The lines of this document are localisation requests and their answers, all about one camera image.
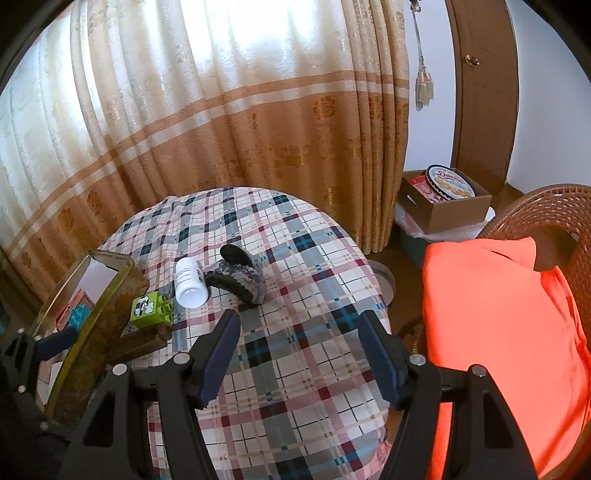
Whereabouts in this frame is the red snack packet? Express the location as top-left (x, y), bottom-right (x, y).
top-left (409, 173), bottom-right (444, 204)

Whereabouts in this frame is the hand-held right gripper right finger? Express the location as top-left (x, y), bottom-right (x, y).
top-left (356, 310), bottom-right (539, 480)

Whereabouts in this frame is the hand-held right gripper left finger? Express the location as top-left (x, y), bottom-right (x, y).
top-left (58, 309), bottom-right (242, 480)

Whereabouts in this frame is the grey knitted shoe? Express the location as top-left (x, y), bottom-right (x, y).
top-left (204, 244), bottom-right (267, 305)

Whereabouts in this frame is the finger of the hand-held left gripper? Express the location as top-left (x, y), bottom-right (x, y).
top-left (4, 327), bottom-right (78, 398)

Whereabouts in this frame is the orange cushion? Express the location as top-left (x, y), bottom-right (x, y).
top-left (422, 236), bottom-right (591, 480)

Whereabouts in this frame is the white plastic bottle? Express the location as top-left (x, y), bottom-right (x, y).
top-left (174, 257), bottom-right (209, 308)

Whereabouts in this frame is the beige and tan curtain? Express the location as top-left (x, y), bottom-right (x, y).
top-left (0, 0), bottom-right (411, 301)

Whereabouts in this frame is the brown cardboard box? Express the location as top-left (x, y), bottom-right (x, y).
top-left (399, 170), bottom-right (492, 234)

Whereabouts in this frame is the grey bin with plastic bag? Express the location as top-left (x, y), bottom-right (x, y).
top-left (392, 203), bottom-right (497, 257)

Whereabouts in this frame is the round cookie tin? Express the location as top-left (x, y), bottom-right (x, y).
top-left (426, 165), bottom-right (476, 202)

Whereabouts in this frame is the brown wooden comb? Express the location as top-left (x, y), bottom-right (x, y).
top-left (107, 325), bottom-right (169, 365)

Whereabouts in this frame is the gold tin box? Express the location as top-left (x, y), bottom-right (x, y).
top-left (30, 250), bottom-right (148, 425)

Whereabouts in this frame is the brown wicker chair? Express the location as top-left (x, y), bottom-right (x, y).
top-left (397, 184), bottom-right (591, 462)

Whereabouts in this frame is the rose gold mirrored box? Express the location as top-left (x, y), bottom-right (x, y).
top-left (58, 288), bottom-right (98, 326)

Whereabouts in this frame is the curtain tassel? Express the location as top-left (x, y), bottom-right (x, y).
top-left (409, 0), bottom-right (435, 112)

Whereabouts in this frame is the brown wooden door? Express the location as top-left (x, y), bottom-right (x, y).
top-left (445, 0), bottom-right (520, 195)

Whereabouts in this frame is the green toy brick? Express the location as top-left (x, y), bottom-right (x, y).
top-left (130, 292), bottom-right (176, 330)

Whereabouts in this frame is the grey round stool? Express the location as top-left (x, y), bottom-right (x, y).
top-left (369, 261), bottom-right (398, 308)

